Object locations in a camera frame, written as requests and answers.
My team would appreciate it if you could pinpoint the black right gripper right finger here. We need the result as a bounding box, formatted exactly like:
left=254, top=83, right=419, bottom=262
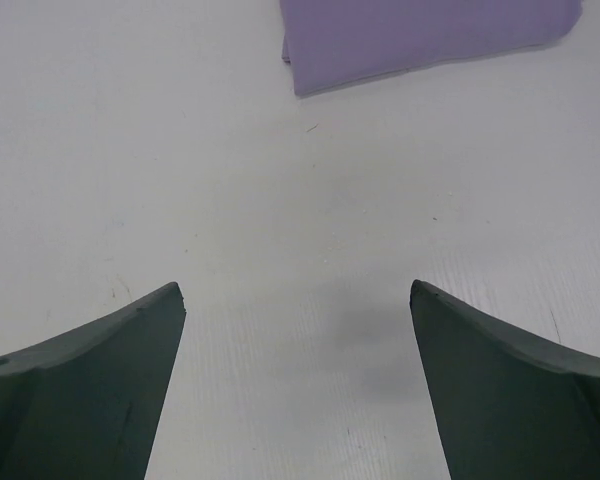
left=410, top=280, right=600, bottom=479

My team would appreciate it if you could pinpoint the folded purple t shirt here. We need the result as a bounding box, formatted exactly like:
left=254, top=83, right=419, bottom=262
left=280, top=0, right=583, bottom=96

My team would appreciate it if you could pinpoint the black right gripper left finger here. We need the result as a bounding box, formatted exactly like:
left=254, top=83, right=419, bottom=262
left=0, top=282, right=186, bottom=479

